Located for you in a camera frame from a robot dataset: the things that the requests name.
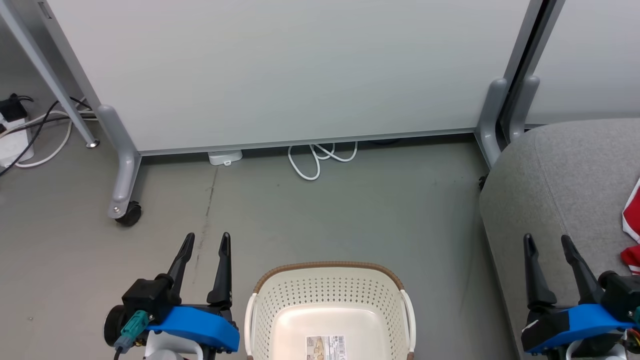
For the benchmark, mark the white power adapter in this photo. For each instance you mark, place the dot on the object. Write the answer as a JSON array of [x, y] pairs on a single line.
[[225, 157]]

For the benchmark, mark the grey fabric sofa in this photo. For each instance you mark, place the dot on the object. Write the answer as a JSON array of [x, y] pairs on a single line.
[[565, 200]]

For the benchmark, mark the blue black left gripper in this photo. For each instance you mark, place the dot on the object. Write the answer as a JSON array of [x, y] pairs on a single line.
[[205, 325]]

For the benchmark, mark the black caster wheel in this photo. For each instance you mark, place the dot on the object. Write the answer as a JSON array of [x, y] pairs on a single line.
[[131, 215]]

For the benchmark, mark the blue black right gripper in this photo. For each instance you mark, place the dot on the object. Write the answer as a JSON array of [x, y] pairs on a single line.
[[580, 322]]

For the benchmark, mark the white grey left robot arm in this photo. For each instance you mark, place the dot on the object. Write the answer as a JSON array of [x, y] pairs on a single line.
[[167, 347]]

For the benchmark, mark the grey partition foot with caster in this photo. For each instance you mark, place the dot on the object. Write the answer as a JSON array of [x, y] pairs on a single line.
[[125, 170]]

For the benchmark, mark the red garment with white logo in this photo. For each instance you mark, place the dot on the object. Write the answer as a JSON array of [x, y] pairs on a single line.
[[632, 215]]

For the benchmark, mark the black plug adapter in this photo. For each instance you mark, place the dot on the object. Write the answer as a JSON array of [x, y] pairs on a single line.
[[12, 107]]

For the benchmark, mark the wide white partition panel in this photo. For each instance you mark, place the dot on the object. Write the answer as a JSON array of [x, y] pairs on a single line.
[[300, 70]]

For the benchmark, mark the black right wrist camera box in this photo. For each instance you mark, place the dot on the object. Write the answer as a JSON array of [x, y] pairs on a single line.
[[620, 295]]

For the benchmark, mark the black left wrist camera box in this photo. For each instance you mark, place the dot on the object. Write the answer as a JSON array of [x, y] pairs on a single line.
[[147, 297]]

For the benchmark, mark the paper sticker inside basket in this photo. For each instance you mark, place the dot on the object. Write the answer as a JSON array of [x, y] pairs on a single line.
[[326, 348]]

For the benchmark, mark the cream perforated laundry basket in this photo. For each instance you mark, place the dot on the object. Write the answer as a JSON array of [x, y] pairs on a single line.
[[325, 300]]

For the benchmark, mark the narrow white partition panel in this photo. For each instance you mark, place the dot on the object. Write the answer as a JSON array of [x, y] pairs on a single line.
[[590, 60]]

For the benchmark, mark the grey metal table leg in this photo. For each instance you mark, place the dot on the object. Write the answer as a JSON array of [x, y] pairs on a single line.
[[50, 82]]

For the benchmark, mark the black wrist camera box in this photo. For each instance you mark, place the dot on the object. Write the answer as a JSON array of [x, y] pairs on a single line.
[[147, 297], [620, 295]]

